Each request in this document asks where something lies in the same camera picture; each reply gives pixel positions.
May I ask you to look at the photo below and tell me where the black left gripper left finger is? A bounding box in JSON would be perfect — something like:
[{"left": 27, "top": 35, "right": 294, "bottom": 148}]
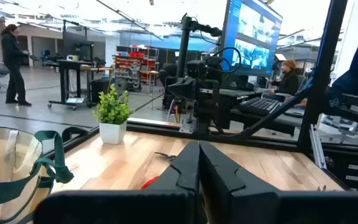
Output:
[{"left": 143, "top": 141, "right": 201, "bottom": 224}]

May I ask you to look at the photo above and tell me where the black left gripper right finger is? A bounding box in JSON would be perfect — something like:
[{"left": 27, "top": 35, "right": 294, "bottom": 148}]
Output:
[{"left": 199, "top": 140, "right": 281, "bottom": 224}]

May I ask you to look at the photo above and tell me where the red curved object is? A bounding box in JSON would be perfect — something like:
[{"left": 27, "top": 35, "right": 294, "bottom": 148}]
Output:
[{"left": 139, "top": 175, "right": 160, "bottom": 190}]

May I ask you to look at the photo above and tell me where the black keyboard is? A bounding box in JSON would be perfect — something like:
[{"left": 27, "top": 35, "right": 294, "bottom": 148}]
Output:
[{"left": 237, "top": 96, "right": 282, "bottom": 117}]

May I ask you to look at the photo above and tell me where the green plant in white pot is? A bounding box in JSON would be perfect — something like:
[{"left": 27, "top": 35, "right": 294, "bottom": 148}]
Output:
[{"left": 91, "top": 83, "right": 135, "bottom": 146}]

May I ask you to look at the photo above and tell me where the black computer tower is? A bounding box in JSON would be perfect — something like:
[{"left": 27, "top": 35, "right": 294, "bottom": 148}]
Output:
[{"left": 90, "top": 79, "right": 111, "bottom": 105}]

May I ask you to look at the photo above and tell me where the shelf rack with red bins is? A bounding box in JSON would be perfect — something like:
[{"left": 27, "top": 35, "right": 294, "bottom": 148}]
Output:
[{"left": 112, "top": 45, "right": 160, "bottom": 93}]

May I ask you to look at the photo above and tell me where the black labelled control box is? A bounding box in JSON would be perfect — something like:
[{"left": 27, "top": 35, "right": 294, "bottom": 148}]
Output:
[{"left": 321, "top": 149, "right": 358, "bottom": 191}]

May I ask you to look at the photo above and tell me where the black standing desk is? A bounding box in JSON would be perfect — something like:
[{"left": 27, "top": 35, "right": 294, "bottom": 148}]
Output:
[{"left": 47, "top": 58, "right": 115, "bottom": 111}]

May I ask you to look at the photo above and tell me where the large blue-lit monitor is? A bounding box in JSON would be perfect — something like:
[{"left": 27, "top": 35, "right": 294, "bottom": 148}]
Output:
[{"left": 221, "top": 0, "right": 284, "bottom": 78}]

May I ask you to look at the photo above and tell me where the dark desk monitor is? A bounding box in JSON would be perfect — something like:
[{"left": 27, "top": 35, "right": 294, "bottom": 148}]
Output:
[{"left": 62, "top": 30, "right": 94, "bottom": 62}]

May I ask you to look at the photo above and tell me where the silver mounting bracket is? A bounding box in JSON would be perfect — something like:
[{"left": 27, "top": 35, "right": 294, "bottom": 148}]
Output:
[{"left": 178, "top": 117, "right": 198, "bottom": 135}]

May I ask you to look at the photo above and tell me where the silver aluminium rail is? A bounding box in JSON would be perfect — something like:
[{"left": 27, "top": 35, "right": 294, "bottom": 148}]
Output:
[{"left": 308, "top": 124, "right": 328, "bottom": 170}]

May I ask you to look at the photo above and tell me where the black carry handle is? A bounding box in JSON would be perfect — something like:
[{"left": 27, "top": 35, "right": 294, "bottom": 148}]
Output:
[{"left": 61, "top": 126, "right": 90, "bottom": 143}]

